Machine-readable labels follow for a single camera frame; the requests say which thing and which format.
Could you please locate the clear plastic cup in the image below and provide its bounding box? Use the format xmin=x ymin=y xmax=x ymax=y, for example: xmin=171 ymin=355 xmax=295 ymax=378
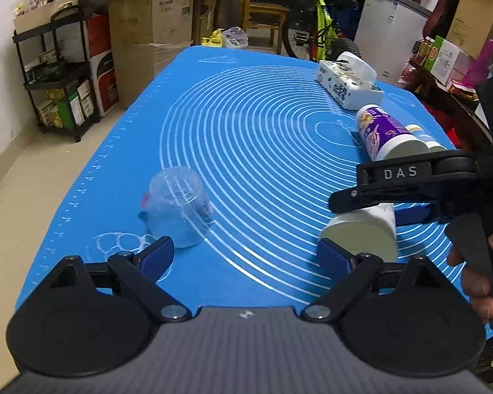
xmin=139 ymin=166 xmax=214 ymax=249

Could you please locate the purple paper cup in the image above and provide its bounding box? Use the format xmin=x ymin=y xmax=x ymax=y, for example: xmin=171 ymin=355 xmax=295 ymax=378
xmin=355 ymin=104 xmax=429 ymax=162

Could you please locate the white tissue box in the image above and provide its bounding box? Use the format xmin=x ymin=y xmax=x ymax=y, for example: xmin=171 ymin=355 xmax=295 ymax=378
xmin=316 ymin=52 xmax=385 ymax=111

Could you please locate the white paper cup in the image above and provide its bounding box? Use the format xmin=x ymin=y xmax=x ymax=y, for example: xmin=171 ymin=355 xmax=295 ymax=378
xmin=319 ymin=203 xmax=399 ymax=262

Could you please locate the white chest freezer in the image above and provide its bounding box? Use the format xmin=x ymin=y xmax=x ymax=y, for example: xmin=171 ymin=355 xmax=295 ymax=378
xmin=354 ymin=0 xmax=431 ymax=84

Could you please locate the wooden chair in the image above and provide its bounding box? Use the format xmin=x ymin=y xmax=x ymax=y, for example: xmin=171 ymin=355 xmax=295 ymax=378
xmin=239 ymin=0 xmax=288 ymax=55

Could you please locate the tall brown cardboard box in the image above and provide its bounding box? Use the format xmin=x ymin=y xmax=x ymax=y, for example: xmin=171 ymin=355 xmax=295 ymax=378
xmin=446 ymin=0 xmax=493 ymax=59

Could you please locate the yellow toy truck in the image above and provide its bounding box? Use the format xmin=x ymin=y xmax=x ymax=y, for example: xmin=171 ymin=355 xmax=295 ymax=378
xmin=201 ymin=29 xmax=224 ymax=48

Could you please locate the lower cardboard box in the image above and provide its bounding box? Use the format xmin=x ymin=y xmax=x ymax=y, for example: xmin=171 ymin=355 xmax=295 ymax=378
xmin=108 ymin=0 xmax=193 ymax=107

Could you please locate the black metal shelf rack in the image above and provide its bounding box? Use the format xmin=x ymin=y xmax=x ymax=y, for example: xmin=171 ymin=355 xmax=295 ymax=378
xmin=12 ymin=3 xmax=102 ymax=142

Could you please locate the light blue paper cup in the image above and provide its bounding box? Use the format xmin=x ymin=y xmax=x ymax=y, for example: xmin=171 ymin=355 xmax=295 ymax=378
xmin=405 ymin=124 xmax=447 ymax=153

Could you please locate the green black bicycle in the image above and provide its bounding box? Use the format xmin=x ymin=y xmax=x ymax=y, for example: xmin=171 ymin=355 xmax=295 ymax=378
xmin=281 ymin=0 xmax=361 ymax=62

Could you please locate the blue silicone baking mat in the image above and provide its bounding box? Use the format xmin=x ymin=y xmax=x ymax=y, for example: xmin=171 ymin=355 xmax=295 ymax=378
xmin=14 ymin=44 xmax=493 ymax=329

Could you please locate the dark wooden side table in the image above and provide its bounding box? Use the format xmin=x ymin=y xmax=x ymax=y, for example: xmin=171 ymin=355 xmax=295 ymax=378
xmin=405 ymin=58 xmax=492 ymax=151

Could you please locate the person's right hand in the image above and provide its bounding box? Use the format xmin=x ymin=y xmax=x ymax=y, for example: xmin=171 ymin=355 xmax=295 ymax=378
xmin=461 ymin=234 xmax=493 ymax=325

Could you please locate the green white carton box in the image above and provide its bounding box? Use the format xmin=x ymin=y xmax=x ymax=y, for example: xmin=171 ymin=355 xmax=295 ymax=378
xmin=423 ymin=36 xmax=474 ymax=89

